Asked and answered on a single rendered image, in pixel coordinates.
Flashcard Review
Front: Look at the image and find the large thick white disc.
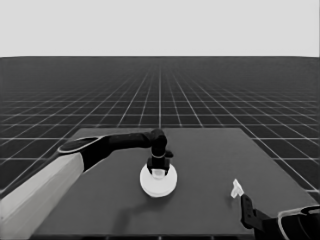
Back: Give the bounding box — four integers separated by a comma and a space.
139, 162, 178, 198

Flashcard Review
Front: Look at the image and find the small white T-shaped piece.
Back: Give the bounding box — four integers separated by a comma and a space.
230, 178, 245, 199

